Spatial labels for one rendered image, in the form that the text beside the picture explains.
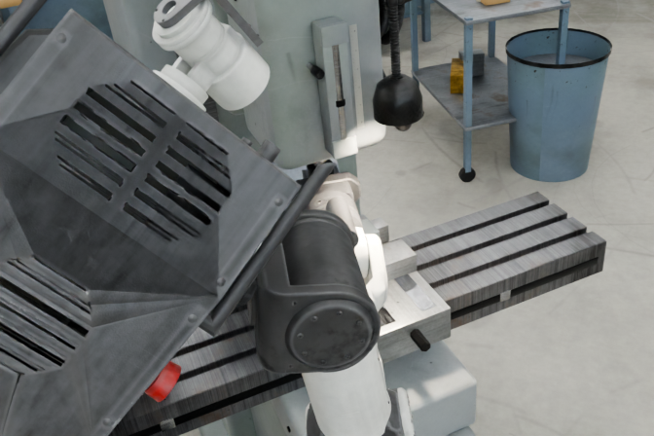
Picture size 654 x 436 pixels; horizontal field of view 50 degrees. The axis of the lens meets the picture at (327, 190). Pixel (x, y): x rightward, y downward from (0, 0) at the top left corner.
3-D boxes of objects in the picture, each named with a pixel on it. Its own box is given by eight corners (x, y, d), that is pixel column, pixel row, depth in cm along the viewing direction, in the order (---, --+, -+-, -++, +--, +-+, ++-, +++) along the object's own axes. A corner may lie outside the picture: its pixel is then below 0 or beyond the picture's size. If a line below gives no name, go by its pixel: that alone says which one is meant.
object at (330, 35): (358, 153, 110) (346, 21, 99) (334, 160, 108) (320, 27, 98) (347, 143, 113) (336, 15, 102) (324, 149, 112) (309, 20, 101)
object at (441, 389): (480, 423, 135) (481, 379, 128) (311, 496, 125) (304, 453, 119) (366, 278, 175) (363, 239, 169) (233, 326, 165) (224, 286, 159)
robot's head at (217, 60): (230, 135, 71) (281, 66, 72) (163, 74, 63) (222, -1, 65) (195, 118, 75) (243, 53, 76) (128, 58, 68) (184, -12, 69)
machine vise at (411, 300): (452, 337, 127) (451, 290, 121) (377, 367, 123) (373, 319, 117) (366, 239, 155) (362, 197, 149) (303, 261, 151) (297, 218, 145)
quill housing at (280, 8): (395, 146, 117) (384, -53, 100) (278, 180, 111) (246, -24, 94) (347, 105, 132) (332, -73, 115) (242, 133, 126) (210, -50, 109)
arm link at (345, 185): (357, 161, 121) (371, 197, 110) (361, 207, 126) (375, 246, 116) (284, 171, 120) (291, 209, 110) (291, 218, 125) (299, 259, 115)
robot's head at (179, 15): (210, 100, 69) (269, 49, 69) (152, 45, 63) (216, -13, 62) (191, 70, 74) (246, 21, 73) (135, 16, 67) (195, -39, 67)
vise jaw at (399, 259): (417, 271, 133) (417, 254, 131) (345, 297, 128) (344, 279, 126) (402, 254, 138) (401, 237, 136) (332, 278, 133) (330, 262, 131)
